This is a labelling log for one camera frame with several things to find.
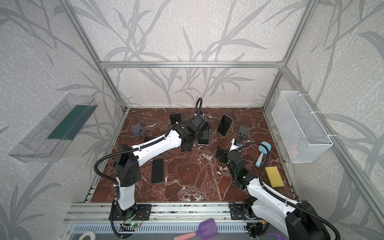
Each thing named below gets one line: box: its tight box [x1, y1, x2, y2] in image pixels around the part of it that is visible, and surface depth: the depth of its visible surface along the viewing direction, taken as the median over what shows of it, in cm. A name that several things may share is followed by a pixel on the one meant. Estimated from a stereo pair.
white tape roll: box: [79, 231, 97, 240], surface depth 69 cm
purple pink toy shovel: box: [174, 218, 218, 240], surface depth 70 cm
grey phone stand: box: [131, 123, 146, 136], surface depth 104 cm
